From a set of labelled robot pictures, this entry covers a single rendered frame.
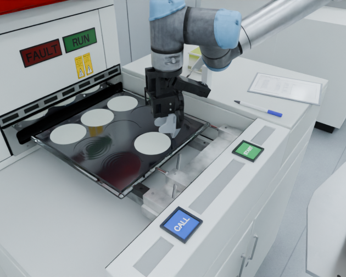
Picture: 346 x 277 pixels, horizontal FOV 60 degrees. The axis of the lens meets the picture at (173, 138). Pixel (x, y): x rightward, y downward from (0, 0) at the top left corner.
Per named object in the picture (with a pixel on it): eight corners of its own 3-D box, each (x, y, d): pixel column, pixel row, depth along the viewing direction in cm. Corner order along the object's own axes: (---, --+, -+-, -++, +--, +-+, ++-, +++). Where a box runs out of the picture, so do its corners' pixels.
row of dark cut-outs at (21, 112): (0, 126, 81) (-4, 118, 79) (118, 71, 108) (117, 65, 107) (1, 127, 80) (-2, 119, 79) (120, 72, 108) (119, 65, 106)
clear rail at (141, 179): (117, 198, 68) (116, 194, 67) (207, 124, 91) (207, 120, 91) (121, 201, 67) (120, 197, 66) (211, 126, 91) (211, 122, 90)
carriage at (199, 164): (141, 214, 69) (140, 205, 67) (222, 138, 92) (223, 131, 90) (168, 232, 65) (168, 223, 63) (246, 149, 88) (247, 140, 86)
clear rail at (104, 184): (29, 139, 85) (27, 136, 84) (33, 137, 86) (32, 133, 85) (121, 201, 67) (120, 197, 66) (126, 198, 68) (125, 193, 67)
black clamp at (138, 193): (133, 193, 70) (132, 186, 68) (139, 188, 71) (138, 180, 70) (144, 200, 68) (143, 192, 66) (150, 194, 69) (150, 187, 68)
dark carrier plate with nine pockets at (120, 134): (35, 137, 85) (35, 135, 85) (122, 92, 107) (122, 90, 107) (121, 192, 69) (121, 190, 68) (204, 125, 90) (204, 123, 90)
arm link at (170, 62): (176, 40, 72) (190, 53, 66) (176, 59, 75) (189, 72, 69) (146, 45, 70) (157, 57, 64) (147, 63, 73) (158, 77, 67)
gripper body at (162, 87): (145, 106, 79) (141, 63, 72) (174, 100, 82) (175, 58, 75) (154, 121, 74) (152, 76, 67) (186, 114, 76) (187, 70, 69)
